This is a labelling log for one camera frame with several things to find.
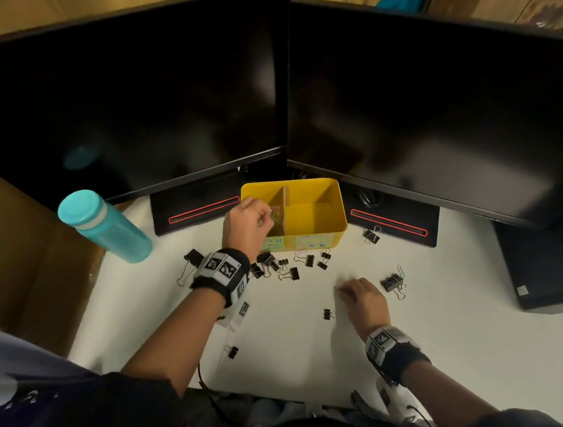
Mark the person's right hand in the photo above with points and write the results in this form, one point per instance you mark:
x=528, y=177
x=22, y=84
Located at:
x=367, y=304

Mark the person's left hand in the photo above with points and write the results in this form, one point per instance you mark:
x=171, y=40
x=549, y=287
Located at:
x=243, y=229

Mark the person's right fingers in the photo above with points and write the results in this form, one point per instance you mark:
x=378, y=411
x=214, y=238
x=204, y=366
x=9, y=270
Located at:
x=352, y=287

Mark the person's left fingers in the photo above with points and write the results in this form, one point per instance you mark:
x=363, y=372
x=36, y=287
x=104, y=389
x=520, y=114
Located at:
x=260, y=212

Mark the person's left forearm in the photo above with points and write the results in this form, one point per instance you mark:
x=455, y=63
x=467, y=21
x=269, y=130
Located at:
x=174, y=340

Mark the person's right forearm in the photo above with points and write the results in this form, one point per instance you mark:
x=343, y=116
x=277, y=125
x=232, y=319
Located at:
x=443, y=394

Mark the pile of paper clips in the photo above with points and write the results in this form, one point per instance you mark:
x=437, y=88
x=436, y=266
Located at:
x=276, y=223

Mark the small black binder clip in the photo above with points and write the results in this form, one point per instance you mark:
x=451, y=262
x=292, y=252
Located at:
x=327, y=313
x=232, y=352

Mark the large black binder clip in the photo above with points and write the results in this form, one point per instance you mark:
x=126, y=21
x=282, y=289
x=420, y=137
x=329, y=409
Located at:
x=391, y=283
x=194, y=260

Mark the green paper clip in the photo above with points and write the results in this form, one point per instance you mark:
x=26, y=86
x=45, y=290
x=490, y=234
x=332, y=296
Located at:
x=402, y=270

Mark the medium black binder clip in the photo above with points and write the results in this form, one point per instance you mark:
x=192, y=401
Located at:
x=372, y=236

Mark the pink paper clip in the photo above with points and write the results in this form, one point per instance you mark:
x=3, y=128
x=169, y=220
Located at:
x=301, y=253

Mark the cluster of black binder clips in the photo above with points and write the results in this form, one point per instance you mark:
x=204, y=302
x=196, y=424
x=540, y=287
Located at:
x=286, y=265

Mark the yellow divided storage box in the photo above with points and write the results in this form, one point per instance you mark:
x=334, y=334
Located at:
x=322, y=219

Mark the black monitor base red stripe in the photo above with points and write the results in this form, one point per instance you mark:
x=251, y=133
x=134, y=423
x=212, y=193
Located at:
x=192, y=212
x=396, y=224

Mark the black wristband with markers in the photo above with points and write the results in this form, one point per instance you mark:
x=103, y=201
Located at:
x=220, y=274
x=394, y=351

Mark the teal water bottle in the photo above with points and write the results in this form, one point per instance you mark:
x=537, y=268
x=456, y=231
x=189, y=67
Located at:
x=109, y=227

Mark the black computer monitor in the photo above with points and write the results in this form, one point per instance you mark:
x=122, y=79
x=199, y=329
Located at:
x=125, y=86
x=425, y=107

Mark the black computer case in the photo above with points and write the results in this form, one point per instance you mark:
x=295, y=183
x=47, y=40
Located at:
x=549, y=264

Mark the brown cardboard box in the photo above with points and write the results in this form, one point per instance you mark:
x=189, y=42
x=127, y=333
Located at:
x=17, y=256

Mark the person's dark clothing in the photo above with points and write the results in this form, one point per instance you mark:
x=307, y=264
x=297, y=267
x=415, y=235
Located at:
x=83, y=423

